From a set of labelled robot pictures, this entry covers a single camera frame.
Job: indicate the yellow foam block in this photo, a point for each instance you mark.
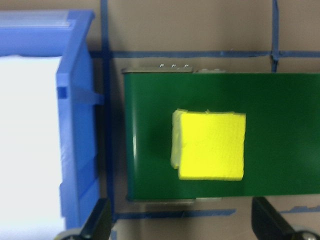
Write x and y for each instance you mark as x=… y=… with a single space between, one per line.
x=212 y=147

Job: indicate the green belt conveyor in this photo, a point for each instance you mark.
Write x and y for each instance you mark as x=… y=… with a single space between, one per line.
x=275 y=100

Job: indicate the blue plastic storage bin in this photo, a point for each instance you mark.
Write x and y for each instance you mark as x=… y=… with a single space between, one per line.
x=77 y=125

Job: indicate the white foam pad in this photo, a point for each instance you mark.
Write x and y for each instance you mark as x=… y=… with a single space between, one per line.
x=27 y=137

